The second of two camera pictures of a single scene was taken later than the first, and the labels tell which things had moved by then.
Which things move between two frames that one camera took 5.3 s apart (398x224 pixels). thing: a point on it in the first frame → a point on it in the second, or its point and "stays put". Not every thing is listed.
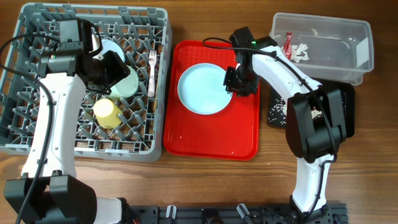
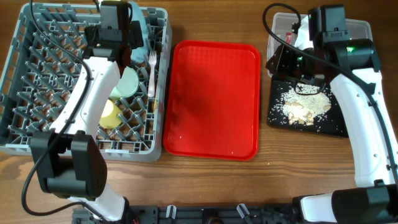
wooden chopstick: (155, 104) stays put
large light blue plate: (201, 89) → (138, 55)
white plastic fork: (152, 57) stays put
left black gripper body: (110, 72) → (135, 38)
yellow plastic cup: (108, 115) stays put
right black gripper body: (242, 81) → (288, 62)
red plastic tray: (201, 119) stays put
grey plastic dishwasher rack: (131, 128) stays put
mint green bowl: (127, 87) stays put
